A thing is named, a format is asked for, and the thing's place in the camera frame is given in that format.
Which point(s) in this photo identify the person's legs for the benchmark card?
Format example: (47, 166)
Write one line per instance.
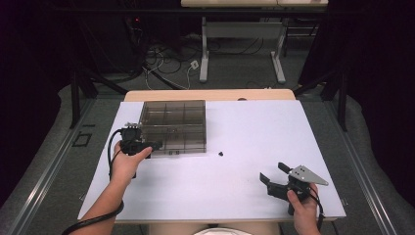
(173, 229)

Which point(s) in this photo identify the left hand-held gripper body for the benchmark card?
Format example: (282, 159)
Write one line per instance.
(132, 138)

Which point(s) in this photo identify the white power plug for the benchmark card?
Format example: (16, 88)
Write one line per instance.
(194, 64)

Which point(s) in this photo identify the person's left hand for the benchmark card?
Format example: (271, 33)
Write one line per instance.
(125, 166)

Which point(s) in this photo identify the white-framed desk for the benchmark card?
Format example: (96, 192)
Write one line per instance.
(241, 30)

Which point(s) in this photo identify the aluminium floor rail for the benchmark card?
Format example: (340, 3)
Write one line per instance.
(365, 176)
(49, 169)

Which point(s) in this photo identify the person's right hand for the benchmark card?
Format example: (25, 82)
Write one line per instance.
(305, 212)

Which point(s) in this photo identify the black metal stand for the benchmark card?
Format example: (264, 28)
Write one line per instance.
(342, 98)
(75, 98)

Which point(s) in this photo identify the smoky transparent drawer cabinet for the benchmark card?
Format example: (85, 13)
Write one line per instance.
(173, 111)

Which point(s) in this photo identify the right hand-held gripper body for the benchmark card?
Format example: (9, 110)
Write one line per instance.
(305, 175)

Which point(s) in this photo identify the smoky transparent plastic drawer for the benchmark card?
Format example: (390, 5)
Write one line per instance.
(189, 148)
(163, 116)

